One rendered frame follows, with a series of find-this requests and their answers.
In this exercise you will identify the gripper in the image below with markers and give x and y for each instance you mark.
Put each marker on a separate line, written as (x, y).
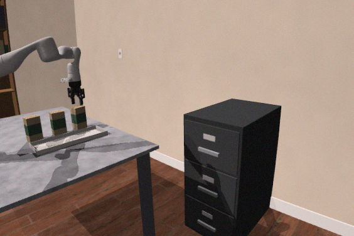
(75, 86)

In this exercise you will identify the tan coffee pack green band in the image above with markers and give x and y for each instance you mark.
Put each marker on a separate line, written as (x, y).
(33, 130)
(58, 123)
(78, 118)

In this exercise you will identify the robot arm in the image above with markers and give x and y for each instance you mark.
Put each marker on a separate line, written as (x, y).
(16, 58)

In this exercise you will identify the white shallow tray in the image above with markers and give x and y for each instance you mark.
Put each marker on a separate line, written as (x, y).
(69, 141)

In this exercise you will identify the grey stone table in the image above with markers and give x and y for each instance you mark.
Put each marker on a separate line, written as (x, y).
(83, 160)

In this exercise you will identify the brown wooden bookshelf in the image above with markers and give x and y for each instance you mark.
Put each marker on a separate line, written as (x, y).
(5, 102)

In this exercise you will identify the black cabinet drawer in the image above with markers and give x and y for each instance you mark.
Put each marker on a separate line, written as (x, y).
(226, 149)
(193, 216)
(193, 180)

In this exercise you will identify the black filing cabinet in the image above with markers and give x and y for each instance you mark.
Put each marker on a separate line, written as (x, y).
(260, 163)

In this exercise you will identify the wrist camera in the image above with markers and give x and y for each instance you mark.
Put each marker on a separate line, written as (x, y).
(64, 80)

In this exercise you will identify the white wall socket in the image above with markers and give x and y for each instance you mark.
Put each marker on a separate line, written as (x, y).
(120, 53)

